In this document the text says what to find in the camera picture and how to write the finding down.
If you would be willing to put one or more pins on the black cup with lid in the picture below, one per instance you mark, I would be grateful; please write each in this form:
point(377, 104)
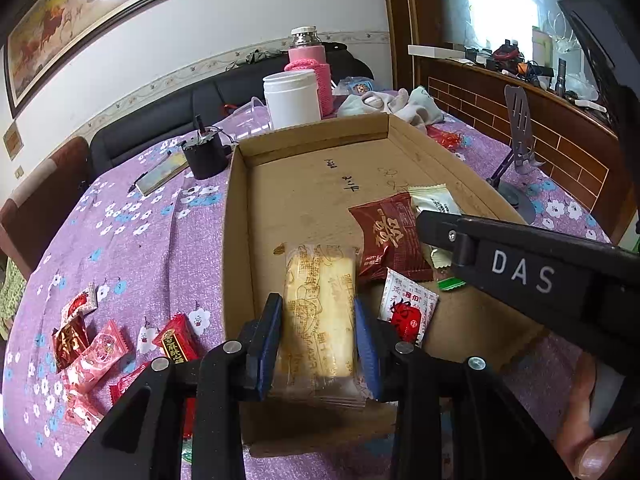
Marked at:
point(205, 157)

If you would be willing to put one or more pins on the small red snack packet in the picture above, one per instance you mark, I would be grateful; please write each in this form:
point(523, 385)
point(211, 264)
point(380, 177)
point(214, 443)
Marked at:
point(125, 387)

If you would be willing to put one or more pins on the blue snack bag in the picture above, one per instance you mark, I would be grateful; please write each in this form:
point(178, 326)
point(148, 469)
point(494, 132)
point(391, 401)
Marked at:
point(357, 85)

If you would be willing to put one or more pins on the white cloths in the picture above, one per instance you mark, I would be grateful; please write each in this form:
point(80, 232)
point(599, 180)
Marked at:
point(400, 105)

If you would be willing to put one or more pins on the white plastic jar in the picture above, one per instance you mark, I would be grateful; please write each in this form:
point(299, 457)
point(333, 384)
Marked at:
point(292, 100)

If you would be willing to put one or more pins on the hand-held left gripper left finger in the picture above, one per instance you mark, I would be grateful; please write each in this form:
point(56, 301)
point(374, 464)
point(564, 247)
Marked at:
point(265, 350)

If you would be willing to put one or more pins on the cardboard box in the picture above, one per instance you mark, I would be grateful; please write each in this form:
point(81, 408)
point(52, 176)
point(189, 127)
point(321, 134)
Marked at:
point(300, 200)

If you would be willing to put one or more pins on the notebook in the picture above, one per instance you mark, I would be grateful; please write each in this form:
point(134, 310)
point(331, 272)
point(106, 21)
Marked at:
point(162, 172)

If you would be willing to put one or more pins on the red black tool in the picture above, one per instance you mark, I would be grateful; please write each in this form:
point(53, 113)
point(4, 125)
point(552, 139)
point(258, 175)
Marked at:
point(505, 52)

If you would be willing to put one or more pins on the wall socket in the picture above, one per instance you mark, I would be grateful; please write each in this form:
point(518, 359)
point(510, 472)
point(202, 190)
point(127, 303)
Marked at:
point(19, 171)

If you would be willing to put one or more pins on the small wall plaque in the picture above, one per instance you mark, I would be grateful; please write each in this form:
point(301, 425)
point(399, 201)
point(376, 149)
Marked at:
point(12, 142)

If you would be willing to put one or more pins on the wooden counter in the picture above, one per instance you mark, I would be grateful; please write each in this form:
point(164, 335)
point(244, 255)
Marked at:
point(550, 125)

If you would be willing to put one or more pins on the black pen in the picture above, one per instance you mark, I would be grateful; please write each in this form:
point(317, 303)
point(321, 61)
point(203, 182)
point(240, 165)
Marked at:
point(137, 182)

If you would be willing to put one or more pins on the clear biscuit packet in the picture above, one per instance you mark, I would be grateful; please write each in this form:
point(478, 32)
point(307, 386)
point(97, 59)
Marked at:
point(320, 310)

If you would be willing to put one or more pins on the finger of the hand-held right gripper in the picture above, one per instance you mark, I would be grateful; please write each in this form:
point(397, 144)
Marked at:
point(437, 230)

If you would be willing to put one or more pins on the window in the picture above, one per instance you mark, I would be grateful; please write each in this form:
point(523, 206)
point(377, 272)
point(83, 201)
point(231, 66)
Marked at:
point(500, 0)

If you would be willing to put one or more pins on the clear plastic cup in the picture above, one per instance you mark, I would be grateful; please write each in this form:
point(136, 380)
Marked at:
point(250, 122)

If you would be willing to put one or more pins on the grey metal phone stand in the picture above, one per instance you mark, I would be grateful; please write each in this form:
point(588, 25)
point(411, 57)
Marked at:
point(520, 125)

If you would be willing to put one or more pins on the green cushion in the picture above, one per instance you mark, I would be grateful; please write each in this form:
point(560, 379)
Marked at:
point(10, 295)

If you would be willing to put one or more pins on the white flat box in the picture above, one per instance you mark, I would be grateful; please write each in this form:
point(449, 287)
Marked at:
point(435, 50)

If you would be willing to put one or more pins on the green candy packet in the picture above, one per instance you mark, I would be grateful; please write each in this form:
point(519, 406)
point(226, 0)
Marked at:
point(187, 455)

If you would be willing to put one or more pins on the framed horse painting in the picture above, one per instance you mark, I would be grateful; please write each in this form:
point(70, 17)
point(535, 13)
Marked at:
point(75, 25)

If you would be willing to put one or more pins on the black sofa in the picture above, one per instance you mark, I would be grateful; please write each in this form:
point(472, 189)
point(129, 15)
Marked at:
point(150, 120)

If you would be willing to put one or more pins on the red pink snack packet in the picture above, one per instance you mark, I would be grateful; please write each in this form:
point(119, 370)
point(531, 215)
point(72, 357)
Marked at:
point(82, 410)

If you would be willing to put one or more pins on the person's right hand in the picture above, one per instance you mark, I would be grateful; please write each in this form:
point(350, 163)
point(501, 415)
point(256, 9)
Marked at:
point(575, 410)

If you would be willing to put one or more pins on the black flashlight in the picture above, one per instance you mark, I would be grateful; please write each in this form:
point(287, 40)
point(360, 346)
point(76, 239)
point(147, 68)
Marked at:
point(562, 77)

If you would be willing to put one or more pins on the pink bottle steel cap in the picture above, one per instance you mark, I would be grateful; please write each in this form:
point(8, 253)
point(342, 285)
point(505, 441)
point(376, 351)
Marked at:
point(310, 55)

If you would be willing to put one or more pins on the red packet yellow label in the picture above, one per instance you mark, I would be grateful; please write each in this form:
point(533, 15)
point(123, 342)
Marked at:
point(175, 337)

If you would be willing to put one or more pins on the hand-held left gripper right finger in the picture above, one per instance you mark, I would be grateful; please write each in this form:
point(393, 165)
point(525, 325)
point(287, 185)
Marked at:
point(367, 355)

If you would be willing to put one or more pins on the brown chair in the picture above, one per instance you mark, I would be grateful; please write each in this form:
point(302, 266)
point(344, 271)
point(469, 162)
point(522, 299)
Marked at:
point(45, 200)

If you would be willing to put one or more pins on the red plastic wrapper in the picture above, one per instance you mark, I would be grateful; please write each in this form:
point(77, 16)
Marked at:
point(447, 140)

